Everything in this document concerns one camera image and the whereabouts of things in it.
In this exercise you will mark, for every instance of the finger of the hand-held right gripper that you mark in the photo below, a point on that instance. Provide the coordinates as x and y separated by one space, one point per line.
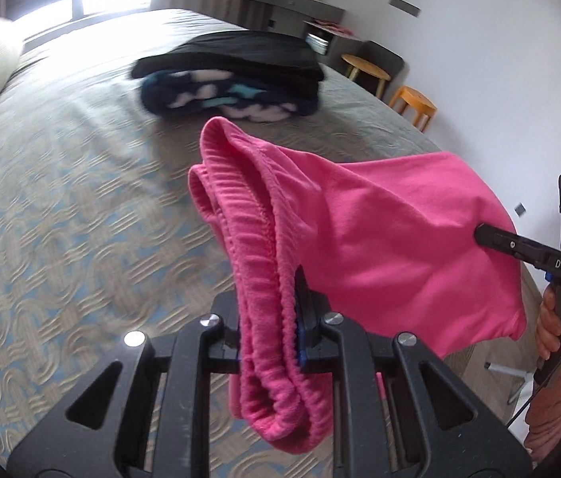
509 244

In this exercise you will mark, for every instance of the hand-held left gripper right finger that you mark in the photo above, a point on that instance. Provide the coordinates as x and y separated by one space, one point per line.
305 308

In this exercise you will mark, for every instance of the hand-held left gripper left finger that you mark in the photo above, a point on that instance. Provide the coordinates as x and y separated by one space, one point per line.
218 331

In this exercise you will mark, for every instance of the pink pants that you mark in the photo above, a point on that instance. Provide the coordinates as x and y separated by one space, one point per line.
385 234

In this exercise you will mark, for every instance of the person's right forearm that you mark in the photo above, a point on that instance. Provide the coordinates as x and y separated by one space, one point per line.
556 408

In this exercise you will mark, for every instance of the white metal stand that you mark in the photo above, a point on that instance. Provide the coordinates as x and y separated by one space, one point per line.
509 372

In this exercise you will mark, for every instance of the orange stool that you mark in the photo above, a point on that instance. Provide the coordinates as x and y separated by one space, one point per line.
412 102

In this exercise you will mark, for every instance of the patterned beige bedspread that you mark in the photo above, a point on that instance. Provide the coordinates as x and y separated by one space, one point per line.
61 209

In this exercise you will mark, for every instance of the yellow wooden stool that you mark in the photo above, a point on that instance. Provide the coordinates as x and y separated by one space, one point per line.
366 67

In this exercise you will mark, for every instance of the folded blue patterned garment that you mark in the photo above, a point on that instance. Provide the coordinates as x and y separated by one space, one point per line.
220 94

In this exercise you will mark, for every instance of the folded black garment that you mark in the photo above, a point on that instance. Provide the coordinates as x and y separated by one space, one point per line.
250 55

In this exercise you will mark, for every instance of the dark grey desk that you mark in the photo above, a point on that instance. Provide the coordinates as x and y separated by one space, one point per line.
285 15

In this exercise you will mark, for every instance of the dark wall plate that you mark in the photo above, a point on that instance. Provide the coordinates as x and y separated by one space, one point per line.
404 5

